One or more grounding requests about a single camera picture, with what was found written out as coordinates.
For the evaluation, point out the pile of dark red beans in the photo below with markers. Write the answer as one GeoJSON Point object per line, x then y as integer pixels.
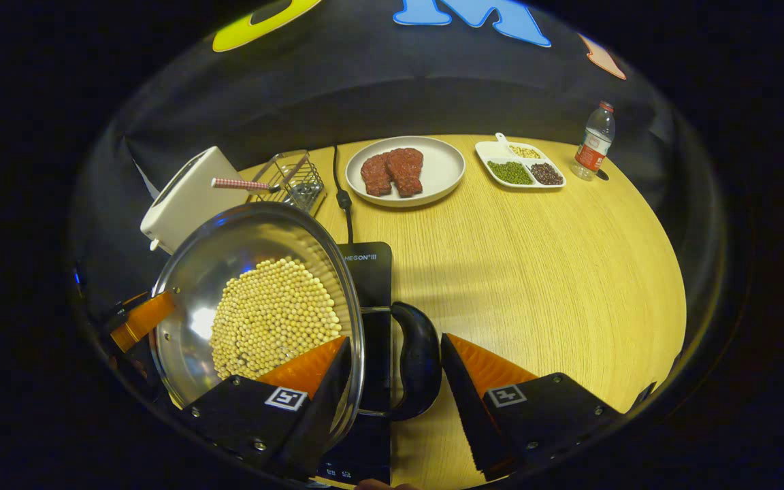
{"type": "Point", "coordinates": [546, 174]}

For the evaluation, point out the red meat piece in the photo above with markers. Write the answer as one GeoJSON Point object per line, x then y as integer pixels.
{"type": "Point", "coordinates": [375, 175]}
{"type": "Point", "coordinates": [405, 170]}

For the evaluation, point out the pile of green mung beans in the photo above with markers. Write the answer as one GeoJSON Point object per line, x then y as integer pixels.
{"type": "Point", "coordinates": [509, 173]}

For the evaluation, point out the round white plate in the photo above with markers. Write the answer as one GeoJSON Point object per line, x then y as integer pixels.
{"type": "Point", "coordinates": [443, 170]}

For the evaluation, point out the pile of yellow soybeans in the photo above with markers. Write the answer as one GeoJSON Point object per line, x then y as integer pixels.
{"type": "Point", "coordinates": [273, 320]}

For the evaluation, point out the clear water bottle red label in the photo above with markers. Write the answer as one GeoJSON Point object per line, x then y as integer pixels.
{"type": "Point", "coordinates": [594, 146]}

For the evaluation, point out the white divided dish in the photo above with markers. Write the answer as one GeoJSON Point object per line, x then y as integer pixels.
{"type": "Point", "coordinates": [491, 150]}

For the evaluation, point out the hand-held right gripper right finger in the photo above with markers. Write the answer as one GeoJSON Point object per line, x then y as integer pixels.
{"type": "Point", "coordinates": [467, 408]}

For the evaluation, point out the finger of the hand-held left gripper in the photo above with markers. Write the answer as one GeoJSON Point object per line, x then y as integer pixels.
{"type": "Point", "coordinates": [143, 316]}

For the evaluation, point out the black induction cooktop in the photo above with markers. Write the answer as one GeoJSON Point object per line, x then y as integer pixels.
{"type": "Point", "coordinates": [373, 279]}

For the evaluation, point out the white kitchen appliance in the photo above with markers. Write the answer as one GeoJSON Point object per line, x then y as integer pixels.
{"type": "Point", "coordinates": [188, 197]}

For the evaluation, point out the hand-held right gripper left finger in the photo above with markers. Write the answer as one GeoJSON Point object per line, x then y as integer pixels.
{"type": "Point", "coordinates": [324, 422]}

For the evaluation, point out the pile of pale beans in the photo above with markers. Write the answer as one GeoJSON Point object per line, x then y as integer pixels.
{"type": "Point", "coordinates": [525, 151]}

